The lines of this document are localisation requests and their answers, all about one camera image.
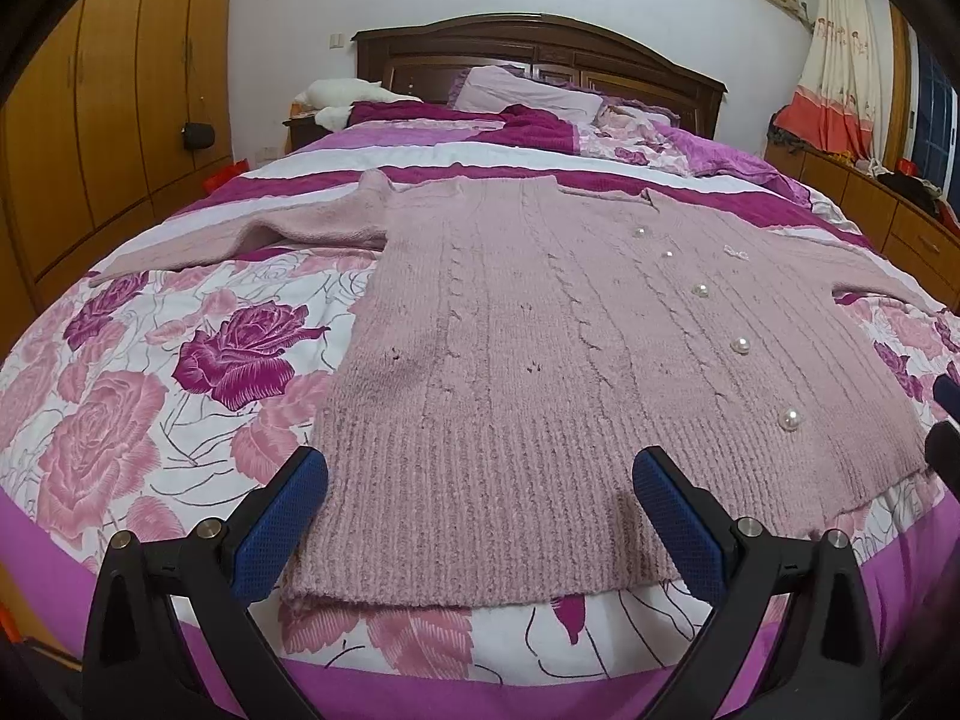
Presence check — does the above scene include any pink knitted cardigan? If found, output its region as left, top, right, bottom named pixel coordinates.
left=109, top=171, right=924, bottom=608

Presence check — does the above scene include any wooden drawer cabinet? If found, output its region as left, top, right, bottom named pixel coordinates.
left=765, top=142, right=960, bottom=312

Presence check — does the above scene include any floral pink bedspread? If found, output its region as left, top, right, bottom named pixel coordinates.
left=2, top=103, right=958, bottom=718

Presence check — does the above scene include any cream and red curtain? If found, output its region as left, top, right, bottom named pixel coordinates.
left=773, top=0, right=882, bottom=163

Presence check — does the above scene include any floral pink pillow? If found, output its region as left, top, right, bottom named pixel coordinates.
left=578, top=104, right=690, bottom=176

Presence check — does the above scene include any red bag on floor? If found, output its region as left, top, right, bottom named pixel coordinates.
left=202, top=160, right=249, bottom=195

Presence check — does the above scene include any small black bag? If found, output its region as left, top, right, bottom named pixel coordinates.
left=181, top=122, right=217, bottom=153

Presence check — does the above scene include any wooden wardrobe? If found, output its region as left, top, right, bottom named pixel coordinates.
left=2, top=0, right=233, bottom=346

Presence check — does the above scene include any dark wooden nightstand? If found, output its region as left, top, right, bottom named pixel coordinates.
left=283, top=115, right=331, bottom=153

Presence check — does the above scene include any lilac pillow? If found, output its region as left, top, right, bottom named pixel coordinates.
left=451, top=65, right=604, bottom=125

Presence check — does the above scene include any white plush toy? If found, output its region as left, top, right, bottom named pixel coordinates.
left=290, top=78, right=418, bottom=132

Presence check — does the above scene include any dark wooden headboard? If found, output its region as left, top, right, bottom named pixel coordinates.
left=353, top=13, right=726, bottom=138

